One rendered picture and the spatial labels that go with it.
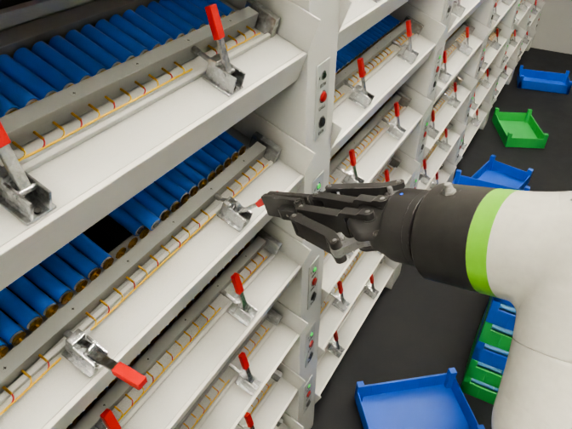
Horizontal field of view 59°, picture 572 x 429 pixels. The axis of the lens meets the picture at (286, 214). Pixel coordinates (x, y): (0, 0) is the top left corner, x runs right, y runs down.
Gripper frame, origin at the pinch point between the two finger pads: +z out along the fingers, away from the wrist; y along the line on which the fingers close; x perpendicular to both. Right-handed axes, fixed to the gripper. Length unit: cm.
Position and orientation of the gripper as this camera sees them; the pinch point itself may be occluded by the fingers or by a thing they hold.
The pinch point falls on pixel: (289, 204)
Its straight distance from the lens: 62.4
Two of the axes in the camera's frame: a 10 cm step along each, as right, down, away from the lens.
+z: -6.7, -1.4, 7.3
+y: 6.7, -5.4, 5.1
